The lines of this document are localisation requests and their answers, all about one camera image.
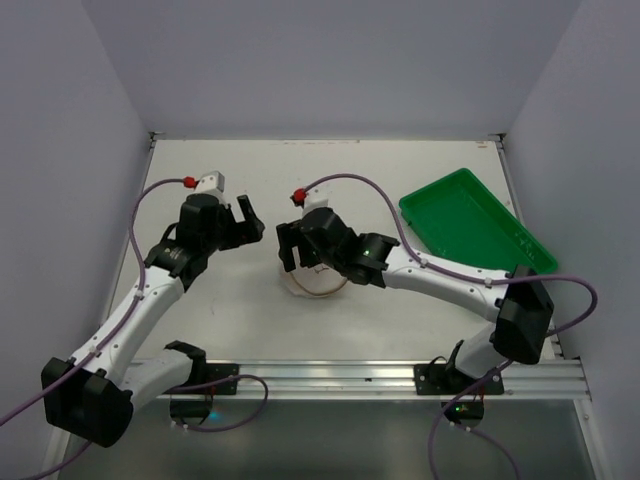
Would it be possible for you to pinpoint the white mesh laundry bag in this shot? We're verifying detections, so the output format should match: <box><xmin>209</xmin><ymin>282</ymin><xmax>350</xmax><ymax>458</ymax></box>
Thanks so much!
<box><xmin>279</xmin><ymin>264</ymin><xmax>347</xmax><ymax>299</ymax></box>

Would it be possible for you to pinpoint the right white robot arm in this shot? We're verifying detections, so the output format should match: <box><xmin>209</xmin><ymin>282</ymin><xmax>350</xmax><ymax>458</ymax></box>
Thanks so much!
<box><xmin>276</xmin><ymin>207</ymin><xmax>554</xmax><ymax>389</ymax></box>

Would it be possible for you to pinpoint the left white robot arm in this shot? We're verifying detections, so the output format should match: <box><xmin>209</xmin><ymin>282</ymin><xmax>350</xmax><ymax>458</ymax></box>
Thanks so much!
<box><xmin>41</xmin><ymin>193</ymin><xmax>265</xmax><ymax>448</ymax></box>

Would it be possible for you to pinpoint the green plastic tray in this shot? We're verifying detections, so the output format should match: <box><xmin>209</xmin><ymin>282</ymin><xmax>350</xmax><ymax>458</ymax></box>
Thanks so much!
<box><xmin>399</xmin><ymin>168</ymin><xmax>558</xmax><ymax>274</ymax></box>

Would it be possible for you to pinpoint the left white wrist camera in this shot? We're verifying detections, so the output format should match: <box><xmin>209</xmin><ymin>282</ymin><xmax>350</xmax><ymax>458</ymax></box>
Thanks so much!
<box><xmin>194</xmin><ymin>170</ymin><xmax>225</xmax><ymax>201</ymax></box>

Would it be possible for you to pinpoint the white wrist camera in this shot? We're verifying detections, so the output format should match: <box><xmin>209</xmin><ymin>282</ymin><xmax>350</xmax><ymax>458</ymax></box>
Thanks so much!
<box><xmin>194</xmin><ymin>170</ymin><xmax>225</xmax><ymax>201</ymax></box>
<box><xmin>291</xmin><ymin>188</ymin><xmax>329</xmax><ymax>216</ymax></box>

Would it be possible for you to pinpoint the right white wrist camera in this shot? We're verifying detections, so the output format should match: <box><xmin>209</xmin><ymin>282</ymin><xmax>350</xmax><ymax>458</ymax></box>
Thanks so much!
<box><xmin>291</xmin><ymin>188</ymin><xmax>329</xmax><ymax>216</ymax></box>

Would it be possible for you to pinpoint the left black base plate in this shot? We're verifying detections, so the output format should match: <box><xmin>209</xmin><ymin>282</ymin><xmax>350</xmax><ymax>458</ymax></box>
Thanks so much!
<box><xmin>169</xmin><ymin>363</ymin><xmax>240</xmax><ymax>399</ymax></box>

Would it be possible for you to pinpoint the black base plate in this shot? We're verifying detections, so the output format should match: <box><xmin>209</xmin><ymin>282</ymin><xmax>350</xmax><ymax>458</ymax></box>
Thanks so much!
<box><xmin>169</xmin><ymin>363</ymin><xmax>240</xmax><ymax>399</ymax></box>
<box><xmin>413</xmin><ymin>363</ymin><xmax>505</xmax><ymax>396</ymax></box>

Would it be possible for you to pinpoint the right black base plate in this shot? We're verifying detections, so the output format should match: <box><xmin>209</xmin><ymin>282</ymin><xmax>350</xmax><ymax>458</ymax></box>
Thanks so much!
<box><xmin>413</xmin><ymin>363</ymin><xmax>505</xmax><ymax>396</ymax></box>

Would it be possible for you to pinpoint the aluminium mounting rail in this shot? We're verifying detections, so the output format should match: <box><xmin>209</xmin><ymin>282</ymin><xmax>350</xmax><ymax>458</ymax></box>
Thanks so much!
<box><xmin>119</xmin><ymin>355</ymin><xmax>592</xmax><ymax>402</ymax></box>

